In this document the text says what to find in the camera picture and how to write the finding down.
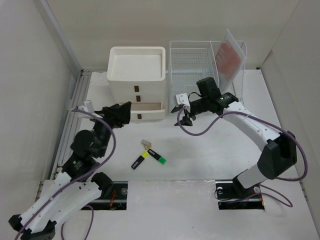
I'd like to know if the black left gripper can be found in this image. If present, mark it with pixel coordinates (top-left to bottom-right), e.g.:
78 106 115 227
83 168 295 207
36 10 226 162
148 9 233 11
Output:
90 101 132 157

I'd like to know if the white three-drawer storage box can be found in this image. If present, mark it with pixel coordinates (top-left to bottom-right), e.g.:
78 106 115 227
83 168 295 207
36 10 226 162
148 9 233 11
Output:
107 46 167 121

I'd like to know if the green cap black highlighter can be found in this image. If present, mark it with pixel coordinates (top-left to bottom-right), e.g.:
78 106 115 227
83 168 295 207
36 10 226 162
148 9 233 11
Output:
147 148 167 165

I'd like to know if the yellow cap black highlighter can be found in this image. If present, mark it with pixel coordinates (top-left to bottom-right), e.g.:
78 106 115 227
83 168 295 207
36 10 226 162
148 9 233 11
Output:
131 151 149 170

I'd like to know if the red booklet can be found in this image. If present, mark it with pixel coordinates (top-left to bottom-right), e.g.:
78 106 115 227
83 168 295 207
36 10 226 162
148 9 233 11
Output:
215 29 247 98

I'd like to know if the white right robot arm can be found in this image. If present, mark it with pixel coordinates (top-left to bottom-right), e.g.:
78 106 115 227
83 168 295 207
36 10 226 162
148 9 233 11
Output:
172 77 297 197

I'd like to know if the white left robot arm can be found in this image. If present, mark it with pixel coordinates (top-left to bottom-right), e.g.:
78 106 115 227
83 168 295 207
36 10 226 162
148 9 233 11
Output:
8 101 132 240

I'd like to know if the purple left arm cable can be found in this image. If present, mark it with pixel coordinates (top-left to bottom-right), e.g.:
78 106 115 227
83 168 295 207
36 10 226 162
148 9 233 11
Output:
13 106 117 240

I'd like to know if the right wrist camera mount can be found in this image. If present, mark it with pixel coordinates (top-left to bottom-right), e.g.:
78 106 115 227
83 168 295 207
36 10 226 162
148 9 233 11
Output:
174 93 191 113

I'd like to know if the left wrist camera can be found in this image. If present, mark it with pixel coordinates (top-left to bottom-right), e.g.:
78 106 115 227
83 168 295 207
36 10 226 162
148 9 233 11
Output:
70 100 103 119

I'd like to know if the aluminium frame rail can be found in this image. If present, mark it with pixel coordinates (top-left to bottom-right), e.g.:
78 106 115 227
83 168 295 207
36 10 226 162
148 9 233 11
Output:
34 0 91 181

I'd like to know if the white wire mesh organizer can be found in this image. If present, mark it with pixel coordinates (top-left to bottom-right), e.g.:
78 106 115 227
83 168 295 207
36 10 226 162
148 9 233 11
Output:
168 39 248 115

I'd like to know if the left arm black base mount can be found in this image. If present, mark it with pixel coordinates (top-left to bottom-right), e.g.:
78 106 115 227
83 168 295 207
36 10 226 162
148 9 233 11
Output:
88 172 128 211

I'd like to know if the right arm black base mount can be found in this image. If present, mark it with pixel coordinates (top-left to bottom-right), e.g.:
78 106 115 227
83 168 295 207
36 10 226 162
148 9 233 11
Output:
214 178 265 210

